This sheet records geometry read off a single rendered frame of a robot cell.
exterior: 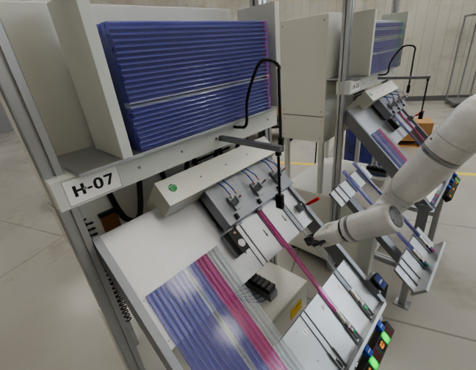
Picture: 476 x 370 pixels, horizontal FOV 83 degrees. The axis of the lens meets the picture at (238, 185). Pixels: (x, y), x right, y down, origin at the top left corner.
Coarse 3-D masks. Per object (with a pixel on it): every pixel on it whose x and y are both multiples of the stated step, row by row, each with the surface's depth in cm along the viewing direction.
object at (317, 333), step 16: (352, 272) 100; (336, 288) 93; (320, 304) 87; (336, 304) 90; (352, 304) 93; (368, 304) 96; (304, 320) 82; (320, 320) 84; (336, 320) 87; (352, 320) 89; (368, 320) 92; (288, 336) 77; (304, 336) 79; (320, 336) 82; (336, 336) 84; (352, 336) 86; (304, 352) 77; (320, 352) 79; (336, 352) 81; (352, 352) 83; (320, 368) 77; (336, 368) 79
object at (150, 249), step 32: (288, 192) 107; (128, 224) 74; (160, 224) 78; (192, 224) 82; (256, 224) 92; (288, 224) 98; (128, 256) 70; (160, 256) 73; (192, 256) 77; (256, 256) 86
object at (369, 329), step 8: (384, 304) 96; (376, 312) 94; (376, 320) 91; (368, 328) 89; (368, 336) 86; (360, 344) 84; (360, 352) 82; (352, 360) 80; (344, 368) 80; (352, 368) 78
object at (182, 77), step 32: (128, 32) 56; (160, 32) 61; (192, 32) 67; (224, 32) 74; (256, 32) 82; (128, 64) 57; (160, 64) 63; (192, 64) 69; (224, 64) 76; (256, 64) 86; (128, 96) 59; (160, 96) 64; (192, 96) 71; (224, 96) 79; (256, 96) 89; (128, 128) 66; (160, 128) 66; (192, 128) 74
